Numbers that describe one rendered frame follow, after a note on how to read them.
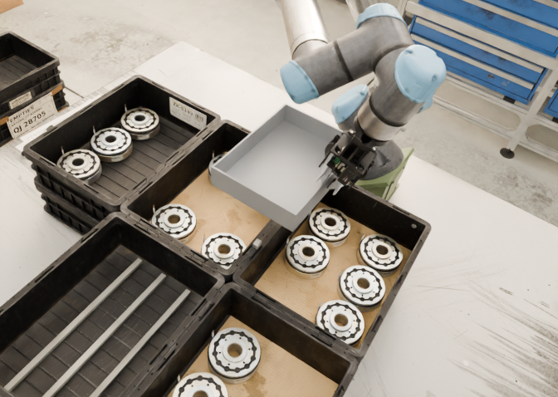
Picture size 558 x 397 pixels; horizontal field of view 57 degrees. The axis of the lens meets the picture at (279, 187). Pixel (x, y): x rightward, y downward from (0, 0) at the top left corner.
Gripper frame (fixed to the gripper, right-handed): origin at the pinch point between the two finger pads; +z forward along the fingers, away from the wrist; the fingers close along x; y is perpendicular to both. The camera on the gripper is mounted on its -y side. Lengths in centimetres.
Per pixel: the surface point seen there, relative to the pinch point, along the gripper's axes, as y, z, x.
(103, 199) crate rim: 21.3, 26.1, -36.5
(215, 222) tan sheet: 5.7, 30.3, -15.2
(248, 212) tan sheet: -1.6, 28.9, -10.5
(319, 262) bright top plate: 3.8, 19.9, 9.9
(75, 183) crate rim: 21, 28, -44
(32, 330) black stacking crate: 49, 34, -29
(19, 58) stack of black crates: -42, 100, -130
